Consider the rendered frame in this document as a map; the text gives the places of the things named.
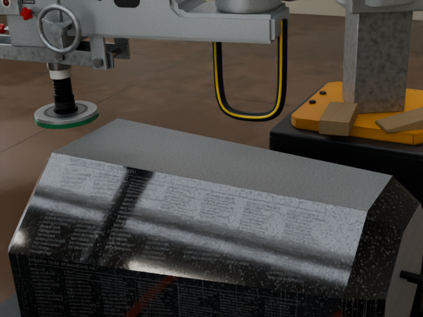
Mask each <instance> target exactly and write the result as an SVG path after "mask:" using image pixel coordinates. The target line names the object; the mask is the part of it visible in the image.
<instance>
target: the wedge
mask: <svg viewBox="0 0 423 317"><path fill-rule="evenodd" d="M375 123H376V124H377V125H378V126H379V127H380V128H381V129H383V130H384V131H385V132H386V133H393V132H400V131H412V130H423V107H421V108H417V109H413V110H410V111H406V112H404V113H400V114H396V115H393V116H389V117H386V118H382V119H380V120H376V121H375Z"/></svg>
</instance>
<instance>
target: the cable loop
mask: <svg viewBox="0 0 423 317"><path fill-rule="evenodd" d="M287 48H288V19H286V18H283V19H282V20H281V34H280V36H279V37H277V90H276V99H275V103H274V106H273V107H272V109H270V110H269V111H266V112H260V113H255V112H247V111H239V110H237V109H234V108H232V107H231V106H230V105H229V104H228V102H227V100H226V97H225V91H224V86H223V67H222V43H221V42H212V53H213V79H214V86H215V95H216V99H217V103H218V105H219V107H220V109H221V110H222V111H223V113H225V114H226V115H227V116H229V117H231V118H233V119H237V120H242V121H269V120H273V119H275V118H276V117H277V116H279V115H280V113H281V112H282V110H283V107H284V105H285V99H286V87H287Z"/></svg>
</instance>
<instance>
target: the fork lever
mask: <svg viewBox="0 0 423 317"><path fill-rule="evenodd" d="M80 44H82V48H83V50H74V51H73V52H71V53H68V54H58V53H54V52H52V51H51V50H49V49H48V48H30V47H14V46H12V44H11V40H10V36H9V35H0V58H1V59H8V60H22V61H30V62H43V63H51V64H65V65H79V66H86V67H92V66H95V67H96V68H97V69H98V68H100V67H101V66H103V63H102V60H101V59H100V58H98V57H97V58H95V59H94V60H93V64H92V58H91V48H90V42H89V41H80ZM105 44H106V54H107V61H108V68H109V69H114V68H115V65H114V58H119V59H127V60H128V59H130V50H129V44H125V43H108V42H105Z"/></svg>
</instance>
